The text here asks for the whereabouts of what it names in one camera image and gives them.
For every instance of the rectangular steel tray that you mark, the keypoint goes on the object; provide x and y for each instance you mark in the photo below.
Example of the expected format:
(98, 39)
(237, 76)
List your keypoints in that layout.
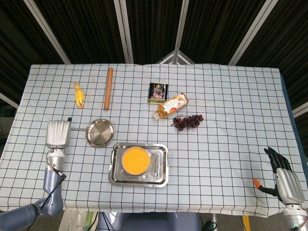
(158, 178)

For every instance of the black square tin can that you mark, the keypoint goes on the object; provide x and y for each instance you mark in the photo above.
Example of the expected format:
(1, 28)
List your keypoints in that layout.
(157, 92)

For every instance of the purple grape bunch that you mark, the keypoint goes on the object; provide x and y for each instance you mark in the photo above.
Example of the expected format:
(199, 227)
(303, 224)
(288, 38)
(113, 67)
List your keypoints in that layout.
(188, 121)

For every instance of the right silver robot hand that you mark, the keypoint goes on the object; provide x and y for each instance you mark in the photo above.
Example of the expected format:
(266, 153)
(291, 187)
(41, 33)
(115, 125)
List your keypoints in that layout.
(288, 184)

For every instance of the round steel plate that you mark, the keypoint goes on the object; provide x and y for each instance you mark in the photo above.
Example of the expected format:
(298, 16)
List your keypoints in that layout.
(101, 132)

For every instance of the grey robot torso base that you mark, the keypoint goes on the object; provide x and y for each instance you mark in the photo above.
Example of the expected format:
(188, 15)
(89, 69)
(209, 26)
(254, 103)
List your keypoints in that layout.
(149, 222)

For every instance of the white checkered tablecloth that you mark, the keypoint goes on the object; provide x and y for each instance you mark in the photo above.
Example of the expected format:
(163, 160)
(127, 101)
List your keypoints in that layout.
(228, 120)

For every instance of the dark folding screen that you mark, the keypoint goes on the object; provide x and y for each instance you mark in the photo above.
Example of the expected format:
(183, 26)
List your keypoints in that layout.
(91, 29)

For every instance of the wooden rolling pin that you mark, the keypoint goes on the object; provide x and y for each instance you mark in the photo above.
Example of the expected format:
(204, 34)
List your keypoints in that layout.
(108, 89)

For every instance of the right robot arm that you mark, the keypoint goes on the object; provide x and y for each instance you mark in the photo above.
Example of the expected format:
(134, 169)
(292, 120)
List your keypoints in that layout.
(294, 216)

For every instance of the clear plastic spoon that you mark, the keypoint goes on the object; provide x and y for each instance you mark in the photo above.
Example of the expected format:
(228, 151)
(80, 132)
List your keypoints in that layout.
(78, 129)

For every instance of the peach juice plastic bottle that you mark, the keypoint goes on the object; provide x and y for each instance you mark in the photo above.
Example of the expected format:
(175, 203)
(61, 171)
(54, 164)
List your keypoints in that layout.
(172, 106)

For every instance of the white bowl of orange powder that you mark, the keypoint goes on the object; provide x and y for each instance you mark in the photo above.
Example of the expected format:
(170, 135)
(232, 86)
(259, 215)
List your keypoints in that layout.
(136, 160)

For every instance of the clear plastic bag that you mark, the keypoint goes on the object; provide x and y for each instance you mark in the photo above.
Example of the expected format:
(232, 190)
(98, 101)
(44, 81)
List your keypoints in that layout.
(74, 221)

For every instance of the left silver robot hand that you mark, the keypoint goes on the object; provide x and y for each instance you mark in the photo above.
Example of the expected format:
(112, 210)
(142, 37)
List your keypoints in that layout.
(57, 133)

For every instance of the yellow rubber chicken toy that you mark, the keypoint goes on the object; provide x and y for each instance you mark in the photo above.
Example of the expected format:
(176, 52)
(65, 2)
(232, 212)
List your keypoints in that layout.
(79, 96)

